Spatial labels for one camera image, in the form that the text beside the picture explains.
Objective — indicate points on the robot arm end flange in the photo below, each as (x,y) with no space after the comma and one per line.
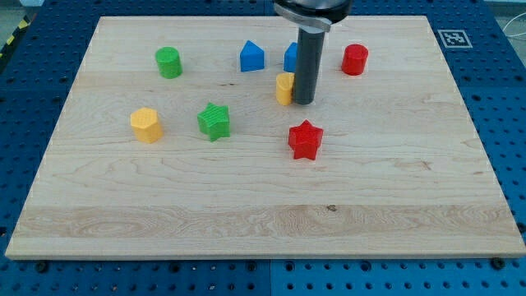
(313,15)

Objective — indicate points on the red star block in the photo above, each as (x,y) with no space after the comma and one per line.
(305,140)

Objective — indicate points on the green star block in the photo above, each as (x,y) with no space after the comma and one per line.
(214,121)

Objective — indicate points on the yellow rounded block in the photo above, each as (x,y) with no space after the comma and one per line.
(284,88)

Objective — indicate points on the wooden board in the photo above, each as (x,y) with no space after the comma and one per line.
(401,172)

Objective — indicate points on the blue block behind pointer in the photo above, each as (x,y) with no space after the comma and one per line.
(290,57)

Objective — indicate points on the blue triangular prism block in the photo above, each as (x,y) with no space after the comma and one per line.
(252,57)

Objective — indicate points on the dark grey cylindrical pointer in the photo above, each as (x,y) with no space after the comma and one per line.
(310,46)

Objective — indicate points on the yellow hexagon block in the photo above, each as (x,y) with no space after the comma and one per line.
(146,125)

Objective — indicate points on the red cylinder block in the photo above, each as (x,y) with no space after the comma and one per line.
(354,59)

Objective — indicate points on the green cylinder block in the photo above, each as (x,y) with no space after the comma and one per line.
(169,62)

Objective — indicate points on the white fiducial marker tag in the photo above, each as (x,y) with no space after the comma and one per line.
(454,39)

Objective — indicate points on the black yellow hazard tape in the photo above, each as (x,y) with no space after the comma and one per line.
(15,37)

